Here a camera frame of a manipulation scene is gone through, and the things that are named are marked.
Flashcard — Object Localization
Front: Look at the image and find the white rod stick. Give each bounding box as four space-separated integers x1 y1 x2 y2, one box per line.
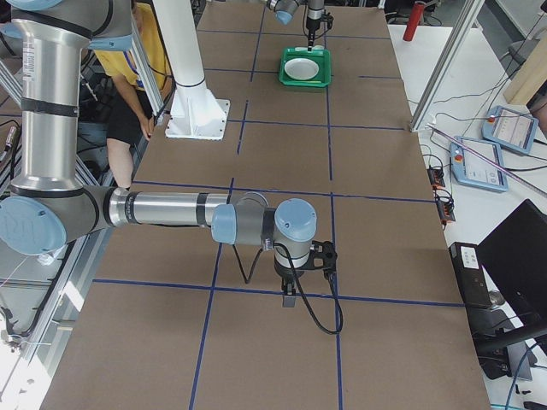
426 123 547 198

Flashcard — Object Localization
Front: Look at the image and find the right teach pendant tablet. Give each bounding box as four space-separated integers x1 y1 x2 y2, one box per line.
481 106 538 155

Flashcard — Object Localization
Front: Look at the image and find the teach pendant tablet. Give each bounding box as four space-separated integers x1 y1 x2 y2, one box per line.
450 136 509 192
481 106 538 155

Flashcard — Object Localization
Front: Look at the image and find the orange black adapter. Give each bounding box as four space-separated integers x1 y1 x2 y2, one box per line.
433 188 456 226
426 165 446 189

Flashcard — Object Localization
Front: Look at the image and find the orange black adapter near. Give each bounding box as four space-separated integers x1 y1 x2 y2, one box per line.
433 188 456 226

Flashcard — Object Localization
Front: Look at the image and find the black box device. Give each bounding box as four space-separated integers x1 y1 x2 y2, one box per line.
449 242 500 310

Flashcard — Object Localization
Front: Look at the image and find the aluminium frame post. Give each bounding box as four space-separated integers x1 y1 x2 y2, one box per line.
409 0 485 132

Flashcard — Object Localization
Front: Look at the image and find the green plastic tray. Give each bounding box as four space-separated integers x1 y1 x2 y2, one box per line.
279 47 332 88

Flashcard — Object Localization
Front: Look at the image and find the white round plate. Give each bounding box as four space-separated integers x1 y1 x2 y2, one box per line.
284 58 320 81

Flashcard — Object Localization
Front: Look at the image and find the red cylinder bottle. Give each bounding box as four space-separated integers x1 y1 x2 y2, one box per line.
403 1 426 42

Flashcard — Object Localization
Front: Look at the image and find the left teach pendant tablet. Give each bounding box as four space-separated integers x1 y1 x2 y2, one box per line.
450 136 509 192

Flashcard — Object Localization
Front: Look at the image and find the orange black adapter far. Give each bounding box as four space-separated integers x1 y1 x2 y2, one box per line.
426 165 446 189

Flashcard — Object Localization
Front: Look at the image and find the person in yellow shirt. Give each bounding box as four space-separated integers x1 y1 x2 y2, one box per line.
96 1 172 190

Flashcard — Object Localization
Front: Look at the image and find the black monitor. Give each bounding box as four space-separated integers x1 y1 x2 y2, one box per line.
477 199 546 325

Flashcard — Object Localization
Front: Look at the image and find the white camera mast pillar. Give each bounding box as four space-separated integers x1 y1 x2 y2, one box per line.
153 0 230 141

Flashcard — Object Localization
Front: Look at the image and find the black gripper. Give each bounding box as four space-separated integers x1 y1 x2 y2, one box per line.
274 260 304 308
305 17 321 51

